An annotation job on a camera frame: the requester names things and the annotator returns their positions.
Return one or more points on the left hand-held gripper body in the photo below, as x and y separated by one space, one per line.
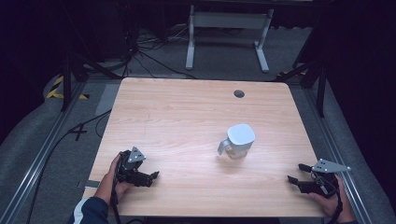
129 169

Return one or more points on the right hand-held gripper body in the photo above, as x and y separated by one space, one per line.
323 183

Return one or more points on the clear water pitcher white lid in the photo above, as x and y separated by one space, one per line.
238 140

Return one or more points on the person's right hand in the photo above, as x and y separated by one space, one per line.
334 202

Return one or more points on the person's left hand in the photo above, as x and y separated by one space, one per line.
107 183

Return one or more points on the grey tape strip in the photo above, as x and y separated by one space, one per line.
88 184

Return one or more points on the black tape cross mark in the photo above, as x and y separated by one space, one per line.
78 131

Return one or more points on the grey floor plate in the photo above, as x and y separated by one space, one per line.
107 99

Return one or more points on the black metal stand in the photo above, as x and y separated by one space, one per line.
67 81
320 84

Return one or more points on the yellow black hazard tape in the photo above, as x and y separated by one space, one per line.
54 91

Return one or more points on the black curtain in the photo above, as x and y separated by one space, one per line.
364 77
25 62

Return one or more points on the aluminium floor rail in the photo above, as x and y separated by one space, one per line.
40 158
339 155

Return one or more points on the white metal desk frame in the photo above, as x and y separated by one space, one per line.
229 20

